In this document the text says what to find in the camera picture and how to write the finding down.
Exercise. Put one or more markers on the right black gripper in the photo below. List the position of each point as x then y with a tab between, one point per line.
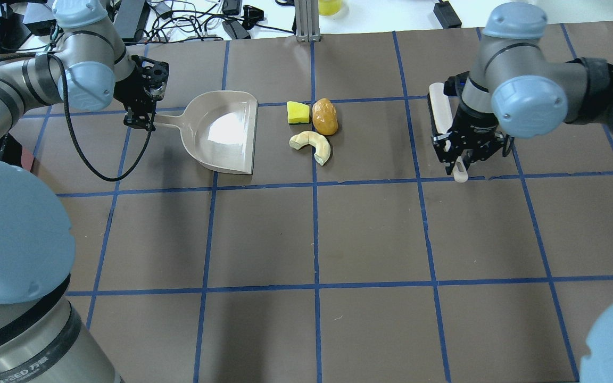
475	122

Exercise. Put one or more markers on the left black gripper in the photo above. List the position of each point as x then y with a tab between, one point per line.
127	91

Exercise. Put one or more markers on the beige hand brush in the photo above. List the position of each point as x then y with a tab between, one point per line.
442	120

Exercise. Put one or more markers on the beige plastic dustpan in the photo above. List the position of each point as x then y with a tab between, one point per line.
218	130

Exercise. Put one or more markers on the pale melon rind slice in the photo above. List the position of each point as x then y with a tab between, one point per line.
319	143

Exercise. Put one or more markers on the brown potato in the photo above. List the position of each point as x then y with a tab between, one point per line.
324	117

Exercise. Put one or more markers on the yellow sponge piece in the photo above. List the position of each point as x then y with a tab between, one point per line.
298	113

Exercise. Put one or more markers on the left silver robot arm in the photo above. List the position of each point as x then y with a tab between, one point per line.
42	336

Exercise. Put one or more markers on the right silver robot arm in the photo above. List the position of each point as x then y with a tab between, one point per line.
513	92

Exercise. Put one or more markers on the bin with black liner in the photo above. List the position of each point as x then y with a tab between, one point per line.
13	153

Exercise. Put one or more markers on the black power adapter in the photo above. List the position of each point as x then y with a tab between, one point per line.
446	15

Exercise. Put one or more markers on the aluminium frame post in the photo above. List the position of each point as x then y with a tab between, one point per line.
307	21

